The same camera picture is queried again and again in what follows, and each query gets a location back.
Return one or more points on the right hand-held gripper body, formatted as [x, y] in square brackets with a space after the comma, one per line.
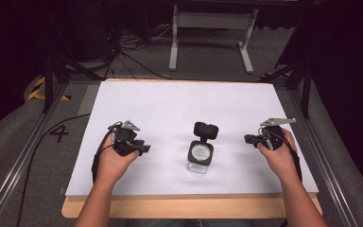
[274, 137]

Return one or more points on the person's right hand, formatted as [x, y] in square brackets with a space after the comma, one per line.
[280, 160]

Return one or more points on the person's left hand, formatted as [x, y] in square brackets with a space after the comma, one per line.
[112, 164]

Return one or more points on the clear jar with black flip lid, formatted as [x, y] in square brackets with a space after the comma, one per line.
[200, 154]

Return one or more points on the black tripod stand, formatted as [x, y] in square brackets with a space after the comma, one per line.
[48, 82]
[305, 91]

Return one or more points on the white table mat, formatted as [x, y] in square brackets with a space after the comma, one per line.
[176, 107]

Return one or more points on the wooden table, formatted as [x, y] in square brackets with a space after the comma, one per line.
[182, 206]

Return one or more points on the white metal stand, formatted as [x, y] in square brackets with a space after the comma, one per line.
[212, 20]

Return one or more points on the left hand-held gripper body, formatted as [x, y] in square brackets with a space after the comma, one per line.
[124, 137]

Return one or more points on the yellow and black floor tape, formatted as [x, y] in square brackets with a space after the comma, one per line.
[39, 93]

